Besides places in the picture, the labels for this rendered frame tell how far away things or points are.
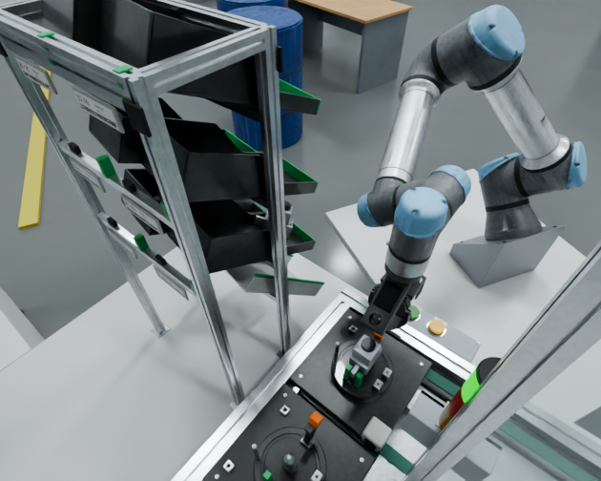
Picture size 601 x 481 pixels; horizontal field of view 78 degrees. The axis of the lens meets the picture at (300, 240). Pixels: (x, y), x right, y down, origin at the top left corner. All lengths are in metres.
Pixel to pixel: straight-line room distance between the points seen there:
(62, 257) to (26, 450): 1.83
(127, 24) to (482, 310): 1.10
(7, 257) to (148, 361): 2.05
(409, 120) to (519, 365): 0.63
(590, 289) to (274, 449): 0.67
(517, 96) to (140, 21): 0.80
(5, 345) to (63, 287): 1.34
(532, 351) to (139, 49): 0.46
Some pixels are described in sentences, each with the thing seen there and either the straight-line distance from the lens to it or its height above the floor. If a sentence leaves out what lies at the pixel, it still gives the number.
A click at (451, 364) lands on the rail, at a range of 0.99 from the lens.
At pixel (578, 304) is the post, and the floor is 1.60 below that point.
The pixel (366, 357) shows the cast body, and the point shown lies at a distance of 0.81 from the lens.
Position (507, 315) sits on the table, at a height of 0.86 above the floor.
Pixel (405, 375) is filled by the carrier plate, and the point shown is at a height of 0.97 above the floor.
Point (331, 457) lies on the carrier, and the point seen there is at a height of 0.97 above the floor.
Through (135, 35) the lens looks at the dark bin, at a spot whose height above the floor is 1.67.
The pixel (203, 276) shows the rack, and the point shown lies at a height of 1.37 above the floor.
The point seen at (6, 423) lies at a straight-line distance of 1.21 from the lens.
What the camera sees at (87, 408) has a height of 0.86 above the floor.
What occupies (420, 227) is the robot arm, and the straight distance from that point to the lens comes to 0.60.
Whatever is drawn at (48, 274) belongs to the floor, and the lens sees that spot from 2.78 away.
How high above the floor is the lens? 1.80
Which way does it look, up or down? 46 degrees down
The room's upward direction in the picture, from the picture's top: straight up
